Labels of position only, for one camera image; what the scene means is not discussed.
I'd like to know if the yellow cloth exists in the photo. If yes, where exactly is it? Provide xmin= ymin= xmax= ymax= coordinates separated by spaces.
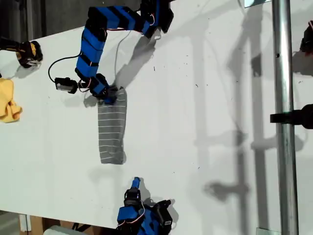
xmin=0 ymin=77 xmax=23 ymax=123

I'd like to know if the brown cardboard box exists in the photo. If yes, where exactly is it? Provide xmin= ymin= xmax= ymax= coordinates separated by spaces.
xmin=18 ymin=214 xmax=118 ymax=235

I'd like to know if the black camera stalk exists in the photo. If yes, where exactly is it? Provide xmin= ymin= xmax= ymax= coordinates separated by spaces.
xmin=67 ymin=82 xmax=79 ymax=95

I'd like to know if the black and yellow power tool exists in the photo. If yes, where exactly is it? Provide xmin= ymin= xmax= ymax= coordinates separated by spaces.
xmin=0 ymin=36 xmax=44 ymax=69

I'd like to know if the white container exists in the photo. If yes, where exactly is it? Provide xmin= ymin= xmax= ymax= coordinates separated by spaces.
xmin=44 ymin=225 xmax=74 ymax=235

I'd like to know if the white table leg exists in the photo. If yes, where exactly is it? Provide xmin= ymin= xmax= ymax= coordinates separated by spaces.
xmin=19 ymin=213 xmax=32 ymax=232

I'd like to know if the grey white-striped towel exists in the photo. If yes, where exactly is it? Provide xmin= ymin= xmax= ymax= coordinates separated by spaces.
xmin=97 ymin=86 xmax=128 ymax=165

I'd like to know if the black clamp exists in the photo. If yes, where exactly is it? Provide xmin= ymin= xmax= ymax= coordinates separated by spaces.
xmin=269 ymin=104 xmax=313 ymax=130

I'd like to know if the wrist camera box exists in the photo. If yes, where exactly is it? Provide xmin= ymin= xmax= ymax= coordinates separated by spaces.
xmin=153 ymin=199 xmax=174 ymax=227
xmin=55 ymin=77 xmax=74 ymax=93

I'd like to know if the black camera cable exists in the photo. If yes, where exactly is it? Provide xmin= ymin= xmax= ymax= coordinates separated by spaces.
xmin=48 ymin=55 xmax=80 ymax=84

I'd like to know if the steel post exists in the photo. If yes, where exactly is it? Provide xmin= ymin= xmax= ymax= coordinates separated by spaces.
xmin=271 ymin=0 xmax=299 ymax=235

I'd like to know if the red servo wire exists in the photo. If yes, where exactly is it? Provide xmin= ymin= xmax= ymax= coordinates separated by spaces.
xmin=116 ymin=199 xmax=147 ymax=225
xmin=78 ymin=78 xmax=93 ymax=93

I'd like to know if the black device with red wire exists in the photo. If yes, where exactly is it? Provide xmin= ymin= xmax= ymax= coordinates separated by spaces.
xmin=299 ymin=21 xmax=313 ymax=53

